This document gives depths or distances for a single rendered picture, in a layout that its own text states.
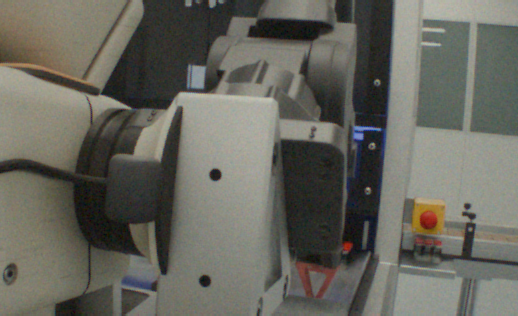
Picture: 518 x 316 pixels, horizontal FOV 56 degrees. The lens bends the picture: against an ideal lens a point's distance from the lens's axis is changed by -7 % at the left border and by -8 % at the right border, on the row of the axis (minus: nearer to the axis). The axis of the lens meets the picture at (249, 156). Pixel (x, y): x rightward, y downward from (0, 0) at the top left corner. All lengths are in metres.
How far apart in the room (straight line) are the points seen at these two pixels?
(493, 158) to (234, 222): 5.64
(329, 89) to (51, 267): 0.21
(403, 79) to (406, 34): 0.10
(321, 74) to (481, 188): 5.53
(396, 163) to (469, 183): 4.68
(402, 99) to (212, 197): 0.95
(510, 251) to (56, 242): 1.18
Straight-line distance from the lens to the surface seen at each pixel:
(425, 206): 1.19
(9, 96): 0.24
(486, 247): 1.34
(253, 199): 0.24
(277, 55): 0.36
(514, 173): 5.90
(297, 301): 0.88
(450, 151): 5.80
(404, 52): 1.18
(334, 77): 0.36
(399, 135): 1.18
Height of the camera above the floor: 1.23
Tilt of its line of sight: 6 degrees down
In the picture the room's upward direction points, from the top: 4 degrees clockwise
